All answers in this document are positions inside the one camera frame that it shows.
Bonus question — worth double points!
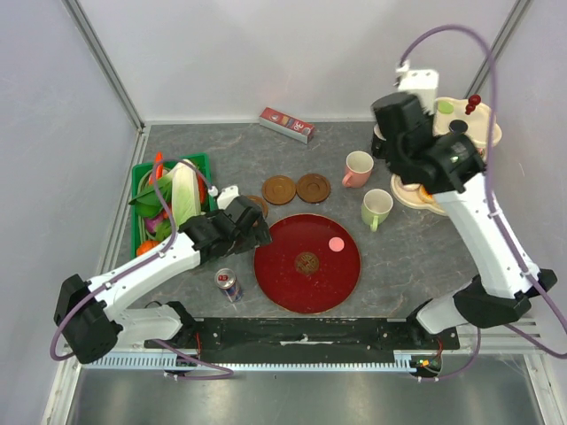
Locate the orange glazed donut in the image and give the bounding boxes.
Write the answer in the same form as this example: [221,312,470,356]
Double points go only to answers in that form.
[419,187,435,203]

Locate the black mug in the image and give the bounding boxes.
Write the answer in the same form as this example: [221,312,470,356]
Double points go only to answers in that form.
[371,124,385,159]

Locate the black sandwich cookie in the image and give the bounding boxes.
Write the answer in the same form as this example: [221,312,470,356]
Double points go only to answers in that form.
[448,120,469,134]

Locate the brown coaster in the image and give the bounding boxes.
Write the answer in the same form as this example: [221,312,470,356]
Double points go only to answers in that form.
[262,175,296,205]
[296,174,331,204]
[247,195,269,219]

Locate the green macaron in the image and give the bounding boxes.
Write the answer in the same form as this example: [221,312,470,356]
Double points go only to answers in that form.
[437,100,454,114]

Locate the green mug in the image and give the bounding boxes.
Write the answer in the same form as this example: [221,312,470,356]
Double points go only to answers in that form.
[361,189,393,232]

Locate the pink mug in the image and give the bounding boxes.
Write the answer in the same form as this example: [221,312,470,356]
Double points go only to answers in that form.
[342,151,374,188]

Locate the dark red round tray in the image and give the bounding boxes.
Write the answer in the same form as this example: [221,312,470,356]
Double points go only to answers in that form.
[253,213,361,314]

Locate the pink macaron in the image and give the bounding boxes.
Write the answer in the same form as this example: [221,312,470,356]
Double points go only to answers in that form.
[329,236,346,252]

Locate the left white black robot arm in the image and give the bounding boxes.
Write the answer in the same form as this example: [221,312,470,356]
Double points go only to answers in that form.
[54,196,271,364]

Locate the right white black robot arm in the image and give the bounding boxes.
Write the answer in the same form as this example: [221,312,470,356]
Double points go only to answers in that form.
[371,92,557,349]

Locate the energy drink can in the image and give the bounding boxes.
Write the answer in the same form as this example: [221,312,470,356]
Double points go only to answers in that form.
[214,268,243,303]

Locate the cream three tier stand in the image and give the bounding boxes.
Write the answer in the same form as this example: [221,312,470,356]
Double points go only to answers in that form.
[390,95,492,216]

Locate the toy napa cabbage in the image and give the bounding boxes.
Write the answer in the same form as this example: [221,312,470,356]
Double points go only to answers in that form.
[129,159,208,229]

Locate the toy orange carrot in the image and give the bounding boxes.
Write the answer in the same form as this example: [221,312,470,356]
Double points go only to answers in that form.
[148,151,164,185]

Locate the green plastic basket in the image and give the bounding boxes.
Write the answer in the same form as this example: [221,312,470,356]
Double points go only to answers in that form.
[130,152,218,259]

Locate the red snack box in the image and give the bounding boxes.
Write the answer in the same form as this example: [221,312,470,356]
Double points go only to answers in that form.
[259,107,315,144]

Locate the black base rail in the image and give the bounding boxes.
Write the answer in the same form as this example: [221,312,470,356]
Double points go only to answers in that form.
[172,317,460,352]

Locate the white cable duct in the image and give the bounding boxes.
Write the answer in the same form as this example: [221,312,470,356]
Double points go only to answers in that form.
[82,352,442,377]

